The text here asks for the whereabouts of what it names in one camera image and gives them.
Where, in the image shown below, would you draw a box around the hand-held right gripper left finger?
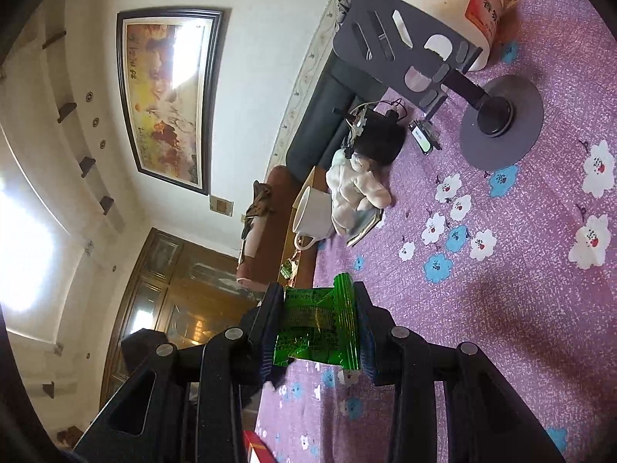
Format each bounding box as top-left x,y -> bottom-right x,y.
72,282 -> 290,463

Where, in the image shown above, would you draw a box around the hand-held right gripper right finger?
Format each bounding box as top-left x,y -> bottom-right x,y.
354,284 -> 567,463

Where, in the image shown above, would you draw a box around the cardboard box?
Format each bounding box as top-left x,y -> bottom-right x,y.
280,166 -> 319,290

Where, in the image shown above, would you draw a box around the wooden cabinet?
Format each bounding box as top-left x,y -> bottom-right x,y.
99,226 -> 271,411

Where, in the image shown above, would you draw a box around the red gift box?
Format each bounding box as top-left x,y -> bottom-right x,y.
242,429 -> 275,463

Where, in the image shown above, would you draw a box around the book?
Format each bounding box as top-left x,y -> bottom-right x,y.
344,207 -> 386,248

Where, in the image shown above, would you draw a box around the clothes on armchair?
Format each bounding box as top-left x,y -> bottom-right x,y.
241,181 -> 275,239

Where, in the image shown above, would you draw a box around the white mug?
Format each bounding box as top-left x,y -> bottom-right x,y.
292,186 -> 335,252

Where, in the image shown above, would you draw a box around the brown armchair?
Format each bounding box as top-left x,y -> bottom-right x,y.
236,166 -> 304,285

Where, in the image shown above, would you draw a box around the purple floral tablecloth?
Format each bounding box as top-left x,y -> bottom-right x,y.
253,0 -> 617,463

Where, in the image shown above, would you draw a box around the white cloth bundle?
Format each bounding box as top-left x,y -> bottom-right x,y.
325,147 -> 392,237

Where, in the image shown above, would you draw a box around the black pouch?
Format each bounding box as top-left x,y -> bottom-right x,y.
344,99 -> 406,165

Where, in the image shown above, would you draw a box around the small white device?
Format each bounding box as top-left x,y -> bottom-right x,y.
409,118 -> 442,156

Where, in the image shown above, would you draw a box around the dark sofa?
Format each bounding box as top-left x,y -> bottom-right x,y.
285,0 -> 420,179

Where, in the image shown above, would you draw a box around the framed horse painting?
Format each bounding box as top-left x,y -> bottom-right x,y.
116,7 -> 225,196

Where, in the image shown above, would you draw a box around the grey phone stand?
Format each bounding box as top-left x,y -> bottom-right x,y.
332,0 -> 545,172

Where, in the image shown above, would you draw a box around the white plastic jar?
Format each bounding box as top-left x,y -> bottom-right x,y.
400,0 -> 519,72

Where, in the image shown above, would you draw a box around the small wall notice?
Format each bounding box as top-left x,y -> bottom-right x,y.
209,195 -> 234,218

